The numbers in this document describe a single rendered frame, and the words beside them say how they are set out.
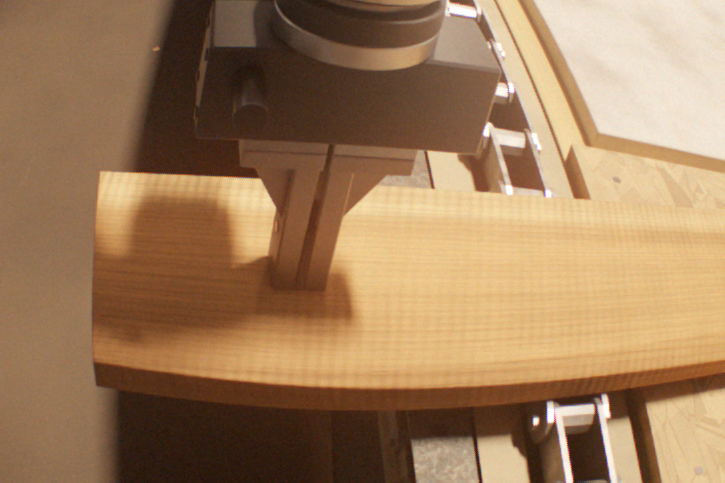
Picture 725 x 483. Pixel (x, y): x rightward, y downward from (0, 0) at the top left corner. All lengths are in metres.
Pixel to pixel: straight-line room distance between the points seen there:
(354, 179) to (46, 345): 1.17
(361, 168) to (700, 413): 0.30
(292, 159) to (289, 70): 0.06
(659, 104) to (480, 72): 0.49
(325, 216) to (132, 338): 0.12
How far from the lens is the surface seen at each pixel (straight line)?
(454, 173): 0.71
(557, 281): 0.57
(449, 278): 0.54
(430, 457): 0.53
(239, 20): 0.42
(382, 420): 0.92
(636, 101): 0.88
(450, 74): 0.43
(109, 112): 2.09
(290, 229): 0.48
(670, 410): 0.60
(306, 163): 0.45
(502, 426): 0.56
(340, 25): 0.39
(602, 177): 0.75
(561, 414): 0.54
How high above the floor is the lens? 1.24
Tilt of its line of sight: 39 degrees down
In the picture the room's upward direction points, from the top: 15 degrees clockwise
